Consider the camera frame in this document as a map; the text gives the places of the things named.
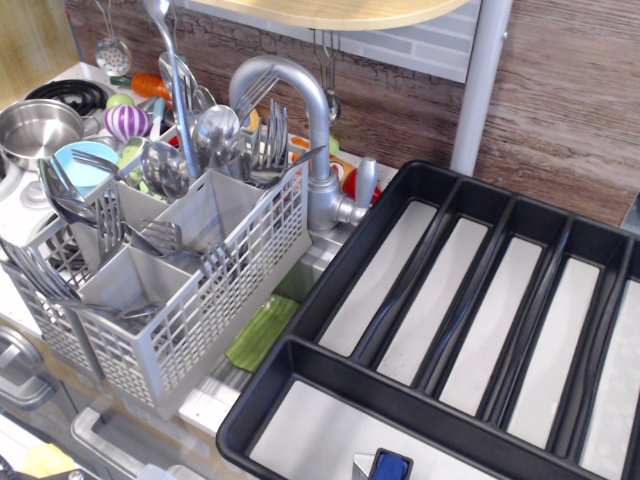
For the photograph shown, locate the small steel spoon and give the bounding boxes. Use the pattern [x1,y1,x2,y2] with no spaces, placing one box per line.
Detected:
[143,0,203,179]

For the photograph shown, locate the large steel spoon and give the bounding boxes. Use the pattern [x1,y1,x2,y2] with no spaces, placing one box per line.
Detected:
[193,105,240,169]

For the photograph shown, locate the grey plastic cutlery basket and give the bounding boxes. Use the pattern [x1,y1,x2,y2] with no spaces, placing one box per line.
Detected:
[10,162,311,420]

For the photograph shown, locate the black cutlery tray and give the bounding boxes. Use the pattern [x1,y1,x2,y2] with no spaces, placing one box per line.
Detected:
[216,161,639,479]

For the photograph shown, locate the steel spoon at left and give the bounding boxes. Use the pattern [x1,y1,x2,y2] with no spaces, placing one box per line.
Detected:
[38,159,97,227]

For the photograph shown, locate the silver toy faucet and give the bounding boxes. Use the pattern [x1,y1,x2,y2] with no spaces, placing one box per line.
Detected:
[229,55,379,231]

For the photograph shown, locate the steel fork in middle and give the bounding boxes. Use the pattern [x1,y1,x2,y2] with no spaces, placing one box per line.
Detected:
[122,219,201,258]

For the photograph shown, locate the steel fork leaning right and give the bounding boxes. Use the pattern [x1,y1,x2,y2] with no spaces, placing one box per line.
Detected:
[234,66,278,126]

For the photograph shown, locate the tall steel fork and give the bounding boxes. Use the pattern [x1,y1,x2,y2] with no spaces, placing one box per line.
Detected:
[158,52,197,130]

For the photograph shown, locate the wooden round shelf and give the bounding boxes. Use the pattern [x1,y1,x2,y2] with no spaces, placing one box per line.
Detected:
[188,0,467,31]

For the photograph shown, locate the purple striped toy onion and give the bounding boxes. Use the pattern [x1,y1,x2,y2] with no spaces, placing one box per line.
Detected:
[104,104,152,143]

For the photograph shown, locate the blue and silver object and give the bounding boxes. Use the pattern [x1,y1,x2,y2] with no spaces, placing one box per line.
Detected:
[351,448,414,480]

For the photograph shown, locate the orange toy carrot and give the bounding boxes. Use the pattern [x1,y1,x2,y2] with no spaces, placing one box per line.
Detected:
[109,73,171,101]

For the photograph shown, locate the light blue plastic bowl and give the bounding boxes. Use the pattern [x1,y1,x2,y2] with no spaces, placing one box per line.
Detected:
[51,141,120,188]

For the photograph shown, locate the black stove burner coil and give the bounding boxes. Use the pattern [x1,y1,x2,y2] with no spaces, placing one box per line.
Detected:
[25,80,108,116]

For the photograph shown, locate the hanging steel skimmer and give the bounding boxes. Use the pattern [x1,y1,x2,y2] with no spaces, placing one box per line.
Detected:
[94,1,132,77]

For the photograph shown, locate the stainless steel pot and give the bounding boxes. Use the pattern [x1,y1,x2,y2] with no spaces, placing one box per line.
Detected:
[1,99,101,171]

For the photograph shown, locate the grey metal post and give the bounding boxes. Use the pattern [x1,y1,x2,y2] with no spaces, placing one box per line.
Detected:
[450,0,513,176]

